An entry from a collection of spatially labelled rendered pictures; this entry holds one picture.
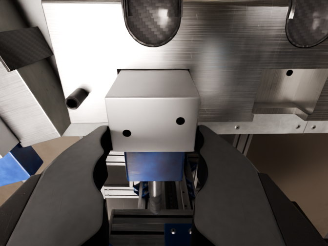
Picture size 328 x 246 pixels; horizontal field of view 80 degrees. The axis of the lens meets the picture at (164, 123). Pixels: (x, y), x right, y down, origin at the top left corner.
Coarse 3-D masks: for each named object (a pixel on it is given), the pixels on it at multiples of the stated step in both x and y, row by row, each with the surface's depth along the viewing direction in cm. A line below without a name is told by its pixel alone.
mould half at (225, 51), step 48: (48, 0) 12; (96, 0) 12; (192, 0) 13; (240, 0) 13; (288, 0) 13; (96, 48) 14; (144, 48) 14; (192, 48) 14; (240, 48) 14; (288, 48) 14; (96, 96) 15; (240, 96) 16
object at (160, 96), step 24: (120, 72) 14; (144, 72) 14; (168, 72) 14; (120, 96) 10; (144, 96) 10; (168, 96) 10; (192, 96) 10; (120, 120) 11; (144, 120) 11; (168, 120) 11; (192, 120) 11; (120, 144) 12; (144, 144) 12; (168, 144) 12; (192, 144) 12; (144, 168) 14; (168, 168) 14
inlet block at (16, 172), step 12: (0, 120) 20; (0, 132) 19; (12, 132) 20; (0, 144) 19; (12, 144) 20; (0, 156) 19; (12, 156) 20; (24, 156) 22; (36, 156) 23; (0, 168) 21; (12, 168) 21; (24, 168) 21; (36, 168) 23; (0, 180) 22; (12, 180) 22; (24, 180) 23
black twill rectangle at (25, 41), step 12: (0, 36) 16; (12, 36) 17; (24, 36) 19; (36, 36) 20; (0, 48) 16; (12, 48) 17; (24, 48) 18; (36, 48) 20; (48, 48) 21; (0, 60) 16; (12, 60) 17; (24, 60) 18; (36, 60) 19
